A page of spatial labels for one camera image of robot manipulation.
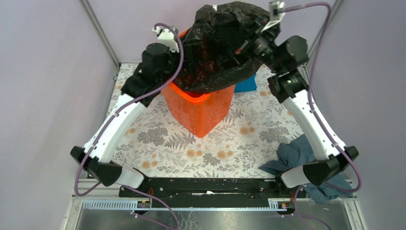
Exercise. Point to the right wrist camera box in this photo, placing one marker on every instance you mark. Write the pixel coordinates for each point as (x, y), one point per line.
(276, 14)

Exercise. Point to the black plastic trash bag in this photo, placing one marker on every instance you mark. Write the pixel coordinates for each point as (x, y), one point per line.
(215, 34)

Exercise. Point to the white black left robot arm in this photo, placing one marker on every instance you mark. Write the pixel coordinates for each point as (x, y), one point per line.
(159, 67)

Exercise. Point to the bright blue cloth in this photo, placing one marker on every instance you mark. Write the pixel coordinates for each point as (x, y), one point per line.
(248, 85)

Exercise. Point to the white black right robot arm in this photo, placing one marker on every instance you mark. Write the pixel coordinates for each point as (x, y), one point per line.
(332, 155)

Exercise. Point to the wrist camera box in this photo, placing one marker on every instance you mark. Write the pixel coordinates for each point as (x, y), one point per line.
(166, 37)
(276, 14)

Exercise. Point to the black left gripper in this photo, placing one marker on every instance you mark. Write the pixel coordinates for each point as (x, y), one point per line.
(189, 66)

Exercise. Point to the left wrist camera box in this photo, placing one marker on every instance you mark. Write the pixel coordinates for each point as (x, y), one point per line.
(166, 37)

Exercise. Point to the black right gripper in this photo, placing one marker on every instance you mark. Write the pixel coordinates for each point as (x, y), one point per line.
(255, 38)

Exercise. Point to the orange plastic trash bin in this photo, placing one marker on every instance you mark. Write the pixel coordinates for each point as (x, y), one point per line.
(198, 113)

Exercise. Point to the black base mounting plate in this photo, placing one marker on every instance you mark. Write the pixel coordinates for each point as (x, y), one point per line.
(215, 192)

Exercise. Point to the aluminium front rail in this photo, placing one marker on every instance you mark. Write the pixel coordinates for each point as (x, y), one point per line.
(129, 200)

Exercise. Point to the floral patterned table mat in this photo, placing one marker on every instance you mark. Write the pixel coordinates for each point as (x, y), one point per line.
(248, 137)

